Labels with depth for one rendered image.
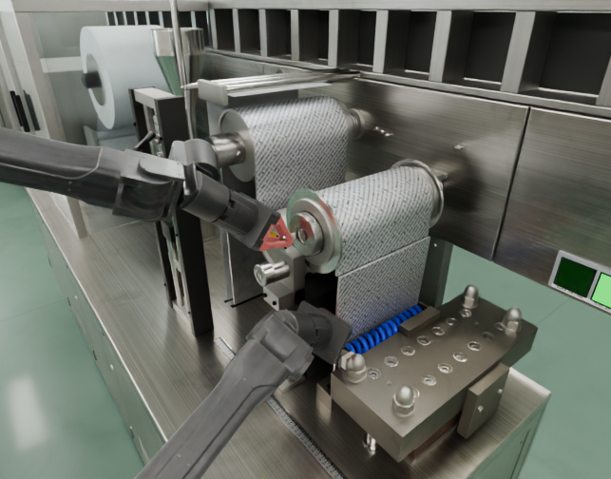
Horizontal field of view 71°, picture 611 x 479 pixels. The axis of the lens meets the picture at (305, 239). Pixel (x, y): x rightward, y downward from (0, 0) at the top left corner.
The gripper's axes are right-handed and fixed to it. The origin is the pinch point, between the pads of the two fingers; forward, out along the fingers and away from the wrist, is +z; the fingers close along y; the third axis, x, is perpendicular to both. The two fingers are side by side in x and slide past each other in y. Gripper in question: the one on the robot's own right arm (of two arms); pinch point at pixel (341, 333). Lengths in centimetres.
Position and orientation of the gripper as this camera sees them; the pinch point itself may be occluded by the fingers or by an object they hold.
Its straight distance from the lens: 80.0
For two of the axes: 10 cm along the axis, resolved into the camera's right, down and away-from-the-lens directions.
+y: 7.5, 3.7, -5.5
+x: 4.2, -9.1, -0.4
